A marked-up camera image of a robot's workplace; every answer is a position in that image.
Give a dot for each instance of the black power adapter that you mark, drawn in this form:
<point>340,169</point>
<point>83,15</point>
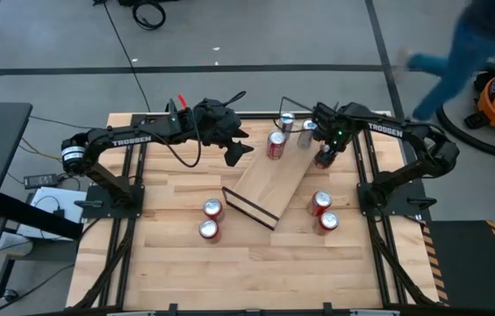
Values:
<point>41,180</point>

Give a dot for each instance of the red soda can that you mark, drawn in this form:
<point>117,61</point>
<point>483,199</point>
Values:
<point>276,145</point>

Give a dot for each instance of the red Coca-Cola can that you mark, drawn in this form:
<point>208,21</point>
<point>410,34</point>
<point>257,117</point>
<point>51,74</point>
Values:
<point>209,230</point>

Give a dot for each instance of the black aluminium table frame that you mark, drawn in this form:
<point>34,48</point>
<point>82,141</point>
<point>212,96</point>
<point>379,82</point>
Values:
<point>260,116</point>

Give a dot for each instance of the person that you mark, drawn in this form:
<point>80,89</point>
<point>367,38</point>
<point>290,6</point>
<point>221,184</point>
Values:
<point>471,48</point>

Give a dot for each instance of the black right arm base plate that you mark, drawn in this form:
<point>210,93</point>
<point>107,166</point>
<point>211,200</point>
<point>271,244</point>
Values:
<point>405,202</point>

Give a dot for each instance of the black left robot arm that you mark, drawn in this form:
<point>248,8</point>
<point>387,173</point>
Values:
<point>129,140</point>

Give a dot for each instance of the white paper box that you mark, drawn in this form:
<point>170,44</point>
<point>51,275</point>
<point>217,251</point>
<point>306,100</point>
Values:
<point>50,199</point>

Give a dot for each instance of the black desk crossbar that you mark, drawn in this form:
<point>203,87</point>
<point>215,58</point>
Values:
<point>37,217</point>

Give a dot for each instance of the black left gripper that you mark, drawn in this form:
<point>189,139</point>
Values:
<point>217,123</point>

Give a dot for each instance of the red Fanta strawberry can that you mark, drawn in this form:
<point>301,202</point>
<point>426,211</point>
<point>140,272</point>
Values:
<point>213,208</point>

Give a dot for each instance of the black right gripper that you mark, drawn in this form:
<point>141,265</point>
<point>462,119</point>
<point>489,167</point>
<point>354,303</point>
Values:
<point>333,123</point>

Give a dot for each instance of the red can with blue logo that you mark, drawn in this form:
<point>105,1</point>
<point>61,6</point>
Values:
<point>320,202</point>

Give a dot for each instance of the black mat with hazard stripes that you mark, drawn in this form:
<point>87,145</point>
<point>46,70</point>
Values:
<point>471,263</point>

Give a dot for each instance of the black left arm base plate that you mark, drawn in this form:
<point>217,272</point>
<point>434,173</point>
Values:
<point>98,204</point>

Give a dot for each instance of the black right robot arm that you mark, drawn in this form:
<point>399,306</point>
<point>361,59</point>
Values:
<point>432,149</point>

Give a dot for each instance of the wooden shelf with black frame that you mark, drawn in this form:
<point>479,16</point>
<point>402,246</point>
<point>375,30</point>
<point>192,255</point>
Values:
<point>269,180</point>

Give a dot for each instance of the red can with black label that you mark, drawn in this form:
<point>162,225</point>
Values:
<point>327,221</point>

